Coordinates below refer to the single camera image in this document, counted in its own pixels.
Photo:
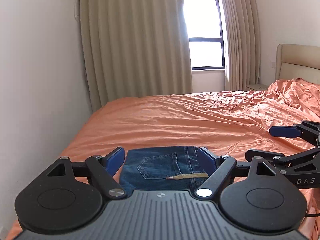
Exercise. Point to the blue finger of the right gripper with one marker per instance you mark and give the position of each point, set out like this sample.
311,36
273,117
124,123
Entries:
284,131

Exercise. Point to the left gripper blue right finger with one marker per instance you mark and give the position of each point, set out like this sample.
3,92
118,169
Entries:
219,170

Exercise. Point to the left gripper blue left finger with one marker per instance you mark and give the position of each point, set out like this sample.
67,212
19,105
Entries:
101,171

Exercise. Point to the blue denim jeans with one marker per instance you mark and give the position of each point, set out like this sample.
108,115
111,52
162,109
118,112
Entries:
162,168

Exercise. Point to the beige bedside table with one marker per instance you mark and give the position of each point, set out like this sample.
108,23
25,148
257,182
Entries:
256,87

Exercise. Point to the beige padded headboard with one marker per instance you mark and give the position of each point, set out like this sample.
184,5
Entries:
297,61

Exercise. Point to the beige left curtain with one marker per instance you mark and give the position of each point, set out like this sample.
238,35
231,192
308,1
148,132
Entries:
134,48

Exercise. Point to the beige curtain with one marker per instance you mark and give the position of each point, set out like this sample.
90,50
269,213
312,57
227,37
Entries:
241,29
134,48

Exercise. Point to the beige right curtain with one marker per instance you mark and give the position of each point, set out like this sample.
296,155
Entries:
241,29

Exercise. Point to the window with dark frame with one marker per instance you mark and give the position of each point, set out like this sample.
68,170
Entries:
203,21

